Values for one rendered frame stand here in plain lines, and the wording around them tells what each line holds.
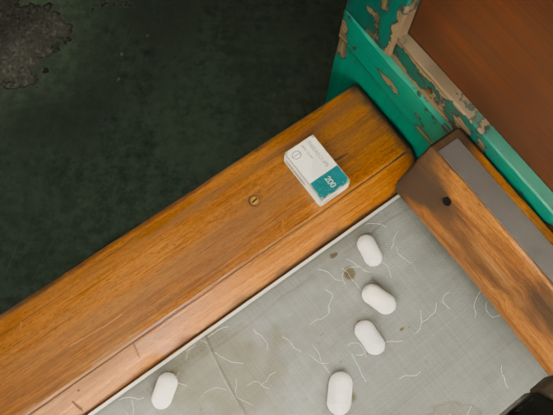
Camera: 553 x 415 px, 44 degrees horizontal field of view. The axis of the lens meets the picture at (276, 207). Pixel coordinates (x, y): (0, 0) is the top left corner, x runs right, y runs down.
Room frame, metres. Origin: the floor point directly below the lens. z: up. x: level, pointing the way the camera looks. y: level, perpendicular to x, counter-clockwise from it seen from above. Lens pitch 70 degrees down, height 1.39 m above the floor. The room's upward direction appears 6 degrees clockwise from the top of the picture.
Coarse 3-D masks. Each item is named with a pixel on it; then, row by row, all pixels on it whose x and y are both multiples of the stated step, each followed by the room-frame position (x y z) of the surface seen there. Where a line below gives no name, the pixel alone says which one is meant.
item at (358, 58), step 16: (352, 16) 0.40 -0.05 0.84; (352, 32) 0.39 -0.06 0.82; (352, 48) 0.39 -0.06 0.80; (368, 48) 0.37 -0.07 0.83; (336, 64) 0.40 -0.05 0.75; (352, 64) 0.38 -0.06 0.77; (368, 64) 0.37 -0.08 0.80; (384, 64) 0.35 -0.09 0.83; (336, 80) 0.40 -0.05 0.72; (352, 80) 0.38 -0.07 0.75; (368, 80) 0.36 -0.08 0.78; (384, 80) 0.35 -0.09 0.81; (400, 80) 0.34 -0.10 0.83; (368, 96) 0.36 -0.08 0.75; (384, 96) 0.35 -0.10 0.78; (400, 96) 0.33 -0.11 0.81; (416, 96) 0.32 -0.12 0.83; (384, 112) 0.34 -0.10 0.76; (400, 112) 0.33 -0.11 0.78; (416, 112) 0.31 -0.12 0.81; (432, 112) 0.30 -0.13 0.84; (400, 128) 0.32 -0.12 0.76; (416, 128) 0.31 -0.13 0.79; (432, 128) 0.30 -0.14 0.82; (448, 128) 0.29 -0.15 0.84; (416, 144) 0.30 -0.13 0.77
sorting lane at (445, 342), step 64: (320, 256) 0.18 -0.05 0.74; (384, 256) 0.19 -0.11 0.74; (448, 256) 0.20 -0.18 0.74; (256, 320) 0.12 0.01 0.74; (320, 320) 0.12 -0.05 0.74; (384, 320) 0.13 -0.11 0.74; (448, 320) 0.13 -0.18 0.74; (192, 384) 0.05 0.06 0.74; (256, 384) 0.06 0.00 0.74; (320, 384) 0.06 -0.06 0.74; (384, 384) 0.07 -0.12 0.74; (448, 384) 0.07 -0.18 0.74; (512, 384) 0.08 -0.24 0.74
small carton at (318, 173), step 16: (304, 144) 0.28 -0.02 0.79; (320, 144) 0.28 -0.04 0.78; (288, 160) 0.27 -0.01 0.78; (304, 160) 0.27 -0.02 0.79; (320, 160) 0.27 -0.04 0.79; (304, 176) 0.25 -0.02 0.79; (320, 176) 0.25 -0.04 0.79; (336, 176) 0.25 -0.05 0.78; (320, 192) 0.23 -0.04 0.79; (336, 192) 0.24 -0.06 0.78
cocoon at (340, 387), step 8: (336, 376) 0.07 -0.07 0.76; (344, 376) 0.07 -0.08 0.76; (328, 384) 0.06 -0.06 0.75; (336, 384) 0.06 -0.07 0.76; (344, 384) 0.06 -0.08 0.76; (352, 384) 0.06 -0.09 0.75; (328, 392) 0.05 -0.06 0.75; (336, 392) 0.05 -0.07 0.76; (344, 392) 0.06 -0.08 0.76; (328, 400) 0.05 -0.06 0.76; (336, 400) 0.05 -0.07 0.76; (344, 400) 0.05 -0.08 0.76; (328, 408) 0.04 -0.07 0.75; (336, 408) 0.04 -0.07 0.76; (344, 408) 0.04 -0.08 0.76
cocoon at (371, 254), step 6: (360, 240) 0.20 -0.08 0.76; (366, 240) 0.20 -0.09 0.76; (372, 240) 0.20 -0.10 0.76; (360, 246) 0.19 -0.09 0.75; (366, 246) 0.19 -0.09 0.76; (372, 246) 0.19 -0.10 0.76; (360, 252) 0.19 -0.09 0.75; (366, 252) 0.19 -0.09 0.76; (372, 252) 0.19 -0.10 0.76; (378, 252) 0.19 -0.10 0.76; (366, 258) 0.18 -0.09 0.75; (372, 258) 0.18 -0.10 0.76; (378, 258) 0.18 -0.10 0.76; (372, 264) 0.18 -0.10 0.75; (378, 264) 0.18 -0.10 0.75
